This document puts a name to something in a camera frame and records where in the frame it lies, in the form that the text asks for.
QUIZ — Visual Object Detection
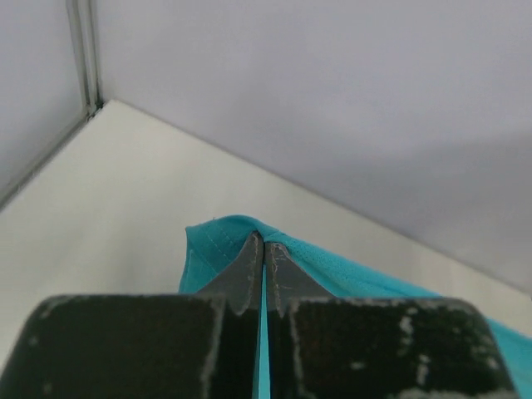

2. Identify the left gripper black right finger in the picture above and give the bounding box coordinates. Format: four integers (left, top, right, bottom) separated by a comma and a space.
264, 242, 334, 318

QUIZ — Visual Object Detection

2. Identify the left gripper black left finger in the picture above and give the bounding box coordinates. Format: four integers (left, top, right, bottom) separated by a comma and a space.
197, 232, 263, 314

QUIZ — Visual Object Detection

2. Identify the teal t-shirt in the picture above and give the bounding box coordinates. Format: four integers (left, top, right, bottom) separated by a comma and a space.
178, 215, 531, 399

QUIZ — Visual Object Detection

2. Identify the left aluminium corner post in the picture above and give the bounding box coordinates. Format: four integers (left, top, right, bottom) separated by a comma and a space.
1, 1, 103, 206

